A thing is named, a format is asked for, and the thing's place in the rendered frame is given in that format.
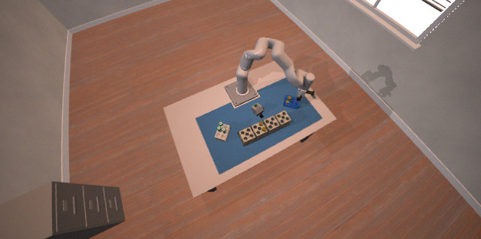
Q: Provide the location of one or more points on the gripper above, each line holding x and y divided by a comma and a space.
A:
301, 93

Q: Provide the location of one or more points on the beige tube rack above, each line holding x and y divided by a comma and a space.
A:
220, 136

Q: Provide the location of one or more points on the blue flat mat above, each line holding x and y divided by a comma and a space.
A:
231, 153

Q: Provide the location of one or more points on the blue tube rack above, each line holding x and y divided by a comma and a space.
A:
291, 105

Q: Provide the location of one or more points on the beige bucket adapter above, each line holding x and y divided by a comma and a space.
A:
257, 131
272, 123
247, 135
284, 120

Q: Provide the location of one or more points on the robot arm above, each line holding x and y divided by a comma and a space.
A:
298, 77

